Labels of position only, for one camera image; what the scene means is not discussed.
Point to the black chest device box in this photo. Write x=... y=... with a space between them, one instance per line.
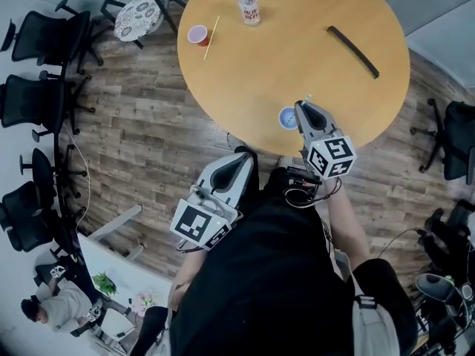
x=301 y=174

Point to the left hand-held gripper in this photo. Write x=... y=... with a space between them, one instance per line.
x=202 y=223

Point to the patterned round stool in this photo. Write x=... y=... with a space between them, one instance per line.
x=135 y=15

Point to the black curved strip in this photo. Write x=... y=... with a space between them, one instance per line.
x=352 y=51

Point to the red cup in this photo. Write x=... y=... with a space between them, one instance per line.
x=197 y=35

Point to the yellow straw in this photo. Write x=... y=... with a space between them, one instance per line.
x=211 y=38

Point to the white desk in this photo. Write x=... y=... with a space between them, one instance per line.
x=122 y=269

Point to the person's black shirt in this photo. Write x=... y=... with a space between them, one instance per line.
x=259 y=273

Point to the person's left shoe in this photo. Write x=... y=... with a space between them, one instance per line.
x=244 y=149

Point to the green potted plant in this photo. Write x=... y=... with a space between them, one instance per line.
x=105 y=283

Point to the blue striped straw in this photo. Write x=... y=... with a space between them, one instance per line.
x=306 y=99

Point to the black office chair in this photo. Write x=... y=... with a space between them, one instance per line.
x=432 y=285
x=42 y=173
x=48 y=35
x=443 y=236
x=458 y=139
x=33 y=102
x=22 y=215

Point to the pink flower bunch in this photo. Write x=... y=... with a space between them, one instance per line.
x=144 y=299

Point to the grey shoulder bag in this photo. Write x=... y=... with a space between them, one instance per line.
x=375 y=328

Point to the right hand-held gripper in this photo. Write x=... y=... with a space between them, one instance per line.
x=330 y=156

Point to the clear plastic water bottle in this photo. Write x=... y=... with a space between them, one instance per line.
x=249 y=7

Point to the white chair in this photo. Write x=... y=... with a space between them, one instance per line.
x=116 y=325

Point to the blue cup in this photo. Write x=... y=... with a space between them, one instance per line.
x=286 y=121

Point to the person's left forearm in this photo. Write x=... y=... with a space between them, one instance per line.
x=189 y=267

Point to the person's right forearm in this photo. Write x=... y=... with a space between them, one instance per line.
x=347 y=221

